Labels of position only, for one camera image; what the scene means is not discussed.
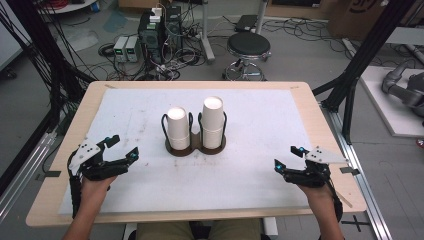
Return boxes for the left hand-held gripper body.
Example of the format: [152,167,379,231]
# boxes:
[67,139,131,183]

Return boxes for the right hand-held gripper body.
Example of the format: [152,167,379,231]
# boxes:
[282,145,350,188]

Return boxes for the short stack of paper cups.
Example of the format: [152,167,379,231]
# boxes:
[166,106,192,151]

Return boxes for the brown cup holder black rods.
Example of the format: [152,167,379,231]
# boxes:
[161,111,228,157]

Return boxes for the tall stack of paper cups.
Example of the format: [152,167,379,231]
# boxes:
[200,96,225,150]

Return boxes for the person's right hand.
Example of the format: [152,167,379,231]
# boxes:
[297,181,335,206]

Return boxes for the person's left hand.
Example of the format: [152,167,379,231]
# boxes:
[79,175,118,205]

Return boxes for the black tape cross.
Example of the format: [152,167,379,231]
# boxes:
[341,214,371,233]

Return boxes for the white floor platform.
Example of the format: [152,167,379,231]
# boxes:
[359,65,424,139]

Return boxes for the person's legs in khaki pants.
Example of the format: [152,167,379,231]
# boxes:
[135,219,263,240]

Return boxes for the grey power supply unit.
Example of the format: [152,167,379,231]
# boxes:
[113,35,129,63]
[125,35,142,64]

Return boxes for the black computer tower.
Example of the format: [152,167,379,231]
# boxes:
[137,9,165,65]
[164,4,183,52]

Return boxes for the black round stool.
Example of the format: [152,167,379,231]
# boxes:
[222,31,272,82]

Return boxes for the black flat device on floor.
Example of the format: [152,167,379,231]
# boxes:
[234,14,260,33]

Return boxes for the white metal table leg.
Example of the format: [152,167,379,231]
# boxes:
[199,0,216,65]

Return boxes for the cardboard box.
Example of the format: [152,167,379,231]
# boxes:
[327,0,398,42]

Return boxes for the aluminium rail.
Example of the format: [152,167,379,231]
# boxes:
[0,131,58,223]
[320,102,395,240]

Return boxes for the black frame with cable bundle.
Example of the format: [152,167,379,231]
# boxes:
[0,0,96,136]

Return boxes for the black metal frame post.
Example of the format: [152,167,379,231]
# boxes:
[312,0,418,145]

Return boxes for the tangle of floor cables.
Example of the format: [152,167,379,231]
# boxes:
[97,19,214,82]

